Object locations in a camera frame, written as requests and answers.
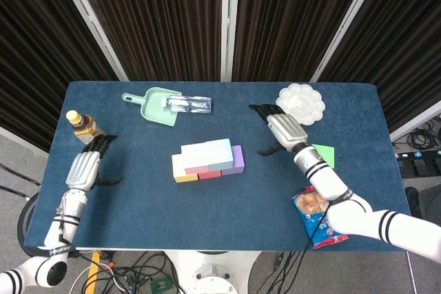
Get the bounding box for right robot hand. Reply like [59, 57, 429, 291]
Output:
[248, 103, 309, 156]

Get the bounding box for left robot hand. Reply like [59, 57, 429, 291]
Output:
[64, 134, 124, 191]

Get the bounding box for green foam cube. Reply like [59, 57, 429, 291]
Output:
[311, 143, 336, 170]

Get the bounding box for purple foam cube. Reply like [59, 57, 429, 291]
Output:
[221, 145, 245, 176]

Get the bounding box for light blue foam cube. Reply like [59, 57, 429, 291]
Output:
[205, 138, 235, 171]

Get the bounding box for red foam cube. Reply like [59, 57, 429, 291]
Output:
[198, 169, 223, 180]

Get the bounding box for pink foam cube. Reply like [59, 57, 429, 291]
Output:
[181, 142, 212, 176]

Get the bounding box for yellow foam cube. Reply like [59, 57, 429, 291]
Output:
[171, 154, 200, 184]

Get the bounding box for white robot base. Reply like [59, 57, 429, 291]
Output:
[165, 251, 261, 294]

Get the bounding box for white flower-shaped palette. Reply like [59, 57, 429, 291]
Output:
[275, 83, 327, 125]

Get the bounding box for tea bottle with yellow cap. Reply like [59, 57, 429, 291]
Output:
[65, 109, 106, 146]

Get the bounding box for blue snack bag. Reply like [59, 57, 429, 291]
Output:
[291, 185, 349, 249]

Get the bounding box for mint green dustpan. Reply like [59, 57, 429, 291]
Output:
[121, 87, 183, 127]

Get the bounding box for clear plastic water bottle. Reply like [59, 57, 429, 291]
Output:
[161, 94, 213, 115]

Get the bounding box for dark blue table mat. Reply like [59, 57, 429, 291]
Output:
[25, 81, 413, 252]

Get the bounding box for dark curtain divider panel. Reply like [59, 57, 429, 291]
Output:
[229, 0, 376, 83]
[68, 0, 231, 82]
[0, 0, 130, 152]
[311, 0, 441, 143]

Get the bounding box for black power strip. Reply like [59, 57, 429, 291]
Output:
[394, 150, 441, 160]

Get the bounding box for green circuit board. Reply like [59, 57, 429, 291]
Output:
[150, 277, 173, 293]

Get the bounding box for black swivel chair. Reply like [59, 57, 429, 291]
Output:
[404, 186, 441, 222]

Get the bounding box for white floor cable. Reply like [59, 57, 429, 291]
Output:
[68, 262, 130, 294]

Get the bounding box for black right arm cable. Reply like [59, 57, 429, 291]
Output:
[292, 200, 331, 294]

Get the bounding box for black floor cable bundle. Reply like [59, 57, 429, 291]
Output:
[68, 251, 180, 294]

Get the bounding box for black cable pile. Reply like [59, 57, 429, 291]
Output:
[406, 120, 441, 152]

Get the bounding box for black floor cables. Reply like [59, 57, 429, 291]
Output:
[265, 251, 304, 294]

